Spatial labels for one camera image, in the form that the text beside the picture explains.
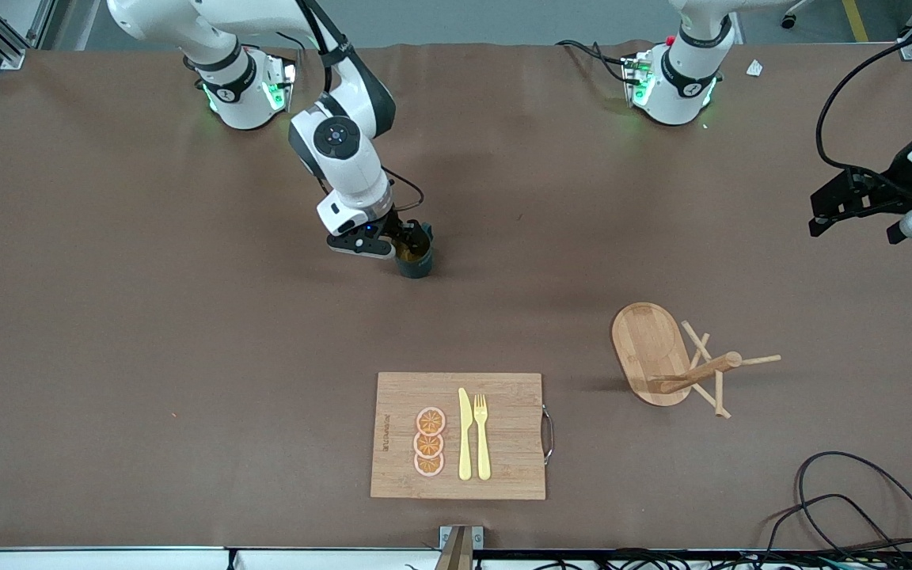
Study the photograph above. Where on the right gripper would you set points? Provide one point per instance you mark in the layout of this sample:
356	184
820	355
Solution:
401	228

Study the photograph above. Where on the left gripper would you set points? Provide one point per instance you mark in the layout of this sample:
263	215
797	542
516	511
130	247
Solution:
889	188

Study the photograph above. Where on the teal ceramic cup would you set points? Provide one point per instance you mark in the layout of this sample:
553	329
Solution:
416	265

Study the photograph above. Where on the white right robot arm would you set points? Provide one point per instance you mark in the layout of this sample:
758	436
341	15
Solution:
345	150

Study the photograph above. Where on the small white paper scrap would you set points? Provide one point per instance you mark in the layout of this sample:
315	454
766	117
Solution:
754	68

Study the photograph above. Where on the orange slice toy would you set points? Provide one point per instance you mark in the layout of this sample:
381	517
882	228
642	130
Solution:
431	420
428	465
428	445

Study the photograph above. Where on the yellow plastic knife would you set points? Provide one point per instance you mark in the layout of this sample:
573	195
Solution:
465	435

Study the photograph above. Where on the yellow plastic fork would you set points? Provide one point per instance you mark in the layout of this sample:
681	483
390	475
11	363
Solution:
482	443

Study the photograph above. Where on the wooden mug tree stand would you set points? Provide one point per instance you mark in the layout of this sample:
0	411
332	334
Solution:
650	348

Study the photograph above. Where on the grey metal bracket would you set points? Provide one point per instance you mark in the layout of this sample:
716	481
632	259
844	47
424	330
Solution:
460	542

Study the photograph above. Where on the white table edge rail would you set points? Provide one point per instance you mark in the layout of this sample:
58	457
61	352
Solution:
108	560

